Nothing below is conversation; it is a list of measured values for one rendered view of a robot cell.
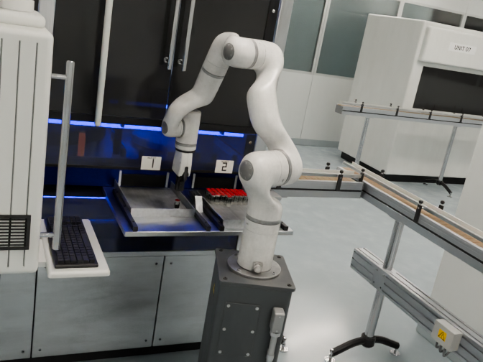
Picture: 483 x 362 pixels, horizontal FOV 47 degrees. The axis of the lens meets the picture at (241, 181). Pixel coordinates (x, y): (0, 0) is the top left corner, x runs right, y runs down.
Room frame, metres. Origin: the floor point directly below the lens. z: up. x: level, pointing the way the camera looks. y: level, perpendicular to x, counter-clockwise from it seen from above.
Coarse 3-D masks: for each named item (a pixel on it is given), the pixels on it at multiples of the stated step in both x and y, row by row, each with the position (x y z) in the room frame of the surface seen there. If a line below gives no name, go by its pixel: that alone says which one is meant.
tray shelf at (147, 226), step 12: (108, 192) 2.20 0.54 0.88; (204, 192) 2.42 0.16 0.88; (192, 204) 2.24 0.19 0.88; (120, 216) 1.97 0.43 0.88; (144, 228) 1.89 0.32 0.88; (156, 228) 1.91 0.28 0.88; (168, 228) 1.93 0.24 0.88; (180, 228) 1.95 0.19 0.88; (192, 228) 1.97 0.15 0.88; (204, 228) 2.00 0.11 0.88; (216, 228) 2.02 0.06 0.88; (228, 228) 2.04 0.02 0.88; (240, 228) 2.06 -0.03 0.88; (288, 228) 2.16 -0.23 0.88
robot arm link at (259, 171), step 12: (252, 156) 1.70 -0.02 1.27; (264, 156) 1.71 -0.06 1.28; (276, 156) 1.74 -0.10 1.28; (240, 168) 1.71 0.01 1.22; (252, 168) 1.67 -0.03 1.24; (264, 168) 1.68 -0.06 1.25; (276, 168) 1.70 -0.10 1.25; (288, 168) 1.74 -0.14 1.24; (240, 180) 1.73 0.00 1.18; (252, 180) 1.67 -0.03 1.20; (264, 180) 1.67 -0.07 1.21; (276, 180) 1.71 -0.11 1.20; (252, 192) 1.70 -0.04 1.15; (264, 192) 1.68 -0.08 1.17; (252, 204) 1.73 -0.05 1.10; (264, 204) 1.71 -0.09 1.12; (276, 204) 1.73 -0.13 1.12; (252, 216) 1.73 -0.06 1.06; (264, 216) 1.72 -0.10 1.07; (276, 216) 1.73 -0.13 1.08
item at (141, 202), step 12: (120, 192) 2.17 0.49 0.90; (132, 192) 2.25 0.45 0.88; (144, 192) 2.27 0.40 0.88; (156, 192) 2.30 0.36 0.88; (168, 192) 2.33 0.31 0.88; (180, 192) 2.26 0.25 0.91; (132, 204) 2.11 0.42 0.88; (144, 204) 2.14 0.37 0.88; (156, 204) 2.16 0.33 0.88; (168, 204) 2.19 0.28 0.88; (180, 204) 2.21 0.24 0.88; (132, 216) 1.99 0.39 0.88; (144, 216) 2.01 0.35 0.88; (156, 216) 2.03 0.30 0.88; (168, 216) 2.05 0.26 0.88; (180, 216) 2.07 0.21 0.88; (192, 216) 2.09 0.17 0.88
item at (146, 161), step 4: (144, 156) 2.26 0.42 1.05; (144, 160) 2.26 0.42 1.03; (148, 160) 2.27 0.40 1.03; (156, 160) 2.28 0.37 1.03; (160, 160) 2.29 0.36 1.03; (144, 164) 2.26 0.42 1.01; (148, 164) 2.27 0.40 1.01; (156, 164) 2.28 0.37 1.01; (144, 168) 2.26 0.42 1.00; (148, 168) 2.27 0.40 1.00; (152, 168) 2.28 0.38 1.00; (156, 168) 2.28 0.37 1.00
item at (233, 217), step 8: (208, 208) 2.18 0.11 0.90; (216, 208) 2.24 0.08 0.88; (224, 208) 2.25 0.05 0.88; (232, 208) 2.27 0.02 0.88; (240, 208) 2.29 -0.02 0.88; (216, 216) 2.09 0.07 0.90; (224, 216) 2.16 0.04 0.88; (232, 216) 2.18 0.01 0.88; (240, 216) 2.19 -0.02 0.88; (224, 224) 2.04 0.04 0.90; (232, 224) 2.05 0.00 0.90; (240, 224) 2.07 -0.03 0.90; (280, 224) 2.15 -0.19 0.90
